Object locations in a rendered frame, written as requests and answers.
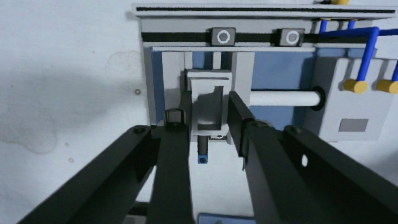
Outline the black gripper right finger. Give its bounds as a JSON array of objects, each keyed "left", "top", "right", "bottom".
[{"left": 227, "top": 91, "right": 398, "bottom": 224}]

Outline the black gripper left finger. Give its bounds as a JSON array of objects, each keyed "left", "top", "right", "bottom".
[{"left": 16, "top": 91, "right": 195, "bottom": 224}]

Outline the white block with pocket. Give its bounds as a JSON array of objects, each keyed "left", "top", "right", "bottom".
[{"left": 188, "top": 69, "right": 232, "bottom": 135}]

